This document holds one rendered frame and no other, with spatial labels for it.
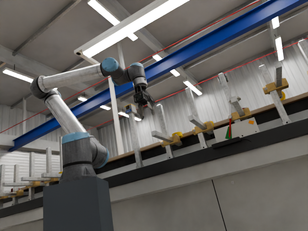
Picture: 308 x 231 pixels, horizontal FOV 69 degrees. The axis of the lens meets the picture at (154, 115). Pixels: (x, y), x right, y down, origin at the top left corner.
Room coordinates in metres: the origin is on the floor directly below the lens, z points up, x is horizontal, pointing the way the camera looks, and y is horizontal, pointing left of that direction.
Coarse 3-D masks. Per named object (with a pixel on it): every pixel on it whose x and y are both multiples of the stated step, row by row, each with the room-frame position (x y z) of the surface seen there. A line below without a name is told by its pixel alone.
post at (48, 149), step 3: (48, 147) 2.08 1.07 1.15; (48, 150) 2.08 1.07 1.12; (48, 153) 2.08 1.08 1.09; (48, 156) 2.08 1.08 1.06; (48, 159) 2.08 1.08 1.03; (51, 159) 2.11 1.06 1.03; (48, 162) 2.08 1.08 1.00; (51, 162) 2.11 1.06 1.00; (48, 165) 2.08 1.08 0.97; (51, 165) 2.11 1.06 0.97; (48, 168) 2.08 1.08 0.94; (51, 168) 2.11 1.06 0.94; (48, 171) 2.08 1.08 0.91; (51, 171) 2.11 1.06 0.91; (48, 183) 2.08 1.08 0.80; (51, 183) 2.11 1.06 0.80
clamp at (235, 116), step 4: (248, 108) 1.32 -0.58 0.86; (236, 112) 1.35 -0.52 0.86; (244, 112) 1.34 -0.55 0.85; (248, 112) 1.33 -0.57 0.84; (232, 116) 1.37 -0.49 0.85; (236, 116) 1.36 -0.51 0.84; (240, 116) 1.35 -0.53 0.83; (244, 116) 1.34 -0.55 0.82; (248, 116) 1.36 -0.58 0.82; (232, 120) 1.37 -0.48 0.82
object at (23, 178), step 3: (21, 177) 1.83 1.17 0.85; (24, 177) 1.83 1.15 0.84; (27, 177) 1.85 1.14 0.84; (30, 177) 1.88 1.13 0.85; (33, 177) 1.90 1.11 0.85; (36, 177) 1.93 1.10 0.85; (39, 177) 1.95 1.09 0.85; (21, 180) 1.83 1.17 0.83; (24, 180) 1.83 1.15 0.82; (27, 180) 1.85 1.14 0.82; (30, 180) 1.88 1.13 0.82; (33, 180) 1.90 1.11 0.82; (36, 180) 1.93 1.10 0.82; (39, 180) 1.95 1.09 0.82; (42, 180) 1.98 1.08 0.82; (45, 180) 2.01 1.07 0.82; (48, 180) 2.03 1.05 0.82
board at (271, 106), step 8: (296, 96) 1.38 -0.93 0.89; (304, 96) 1.36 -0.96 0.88; (272, 104) 1.44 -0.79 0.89; (256, 112) 1.48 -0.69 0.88; (224, 120) 1.57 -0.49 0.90; (184, 136) 1.71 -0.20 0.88; (152, 144) 1.82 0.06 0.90; (160, 144) 1.79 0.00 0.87; (128, 152) 1.92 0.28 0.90; (112, 160) 2.00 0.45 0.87
